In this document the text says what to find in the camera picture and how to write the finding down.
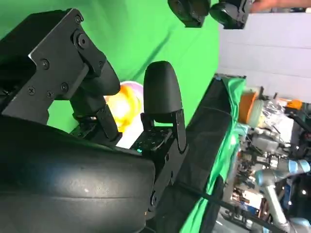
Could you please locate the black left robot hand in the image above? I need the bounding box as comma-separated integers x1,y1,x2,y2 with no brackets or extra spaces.
167,0,255,30

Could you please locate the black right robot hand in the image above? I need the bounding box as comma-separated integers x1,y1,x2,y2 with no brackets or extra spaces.
0,8,189,233

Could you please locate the green table cloth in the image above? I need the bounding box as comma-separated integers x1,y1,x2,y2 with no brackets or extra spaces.
0,0,247,233

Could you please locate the orange and white bread roll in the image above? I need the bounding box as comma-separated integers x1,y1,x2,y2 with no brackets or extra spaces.
104,83,143,133

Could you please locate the lilac plate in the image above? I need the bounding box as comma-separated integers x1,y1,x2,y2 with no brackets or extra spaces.
120,81,143,98

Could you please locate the orange box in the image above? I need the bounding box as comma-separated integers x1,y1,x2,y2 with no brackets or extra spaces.
240,91,258,123

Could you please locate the thin black cable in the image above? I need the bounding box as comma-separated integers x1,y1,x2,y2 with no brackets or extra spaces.
177,183,311,220

